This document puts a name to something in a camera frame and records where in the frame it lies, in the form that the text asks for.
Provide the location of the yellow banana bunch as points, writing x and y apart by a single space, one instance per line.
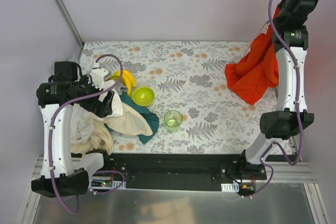
127 79

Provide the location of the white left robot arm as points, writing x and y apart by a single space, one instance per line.
60 176

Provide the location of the lime green bowl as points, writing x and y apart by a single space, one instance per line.
143 96

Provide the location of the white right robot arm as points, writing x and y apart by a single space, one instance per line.
290 118

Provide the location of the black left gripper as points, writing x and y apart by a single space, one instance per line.
104 103

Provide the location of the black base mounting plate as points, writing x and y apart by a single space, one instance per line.
192 172

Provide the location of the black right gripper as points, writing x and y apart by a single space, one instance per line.
289 17

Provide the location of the white cloth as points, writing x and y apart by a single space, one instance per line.
82 126

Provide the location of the orange cloth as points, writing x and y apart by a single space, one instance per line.
256 71

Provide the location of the dark teal cloth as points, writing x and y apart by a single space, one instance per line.
149 121

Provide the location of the cream cloth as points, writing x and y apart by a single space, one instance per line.
100 139

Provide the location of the green translucent cup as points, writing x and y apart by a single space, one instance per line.
173 120

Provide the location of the left aluminium frame post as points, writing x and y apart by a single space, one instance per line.
69 22

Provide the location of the floral patterned table mat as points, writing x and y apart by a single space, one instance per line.
186 76

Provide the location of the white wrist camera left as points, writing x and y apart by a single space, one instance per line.
99 75

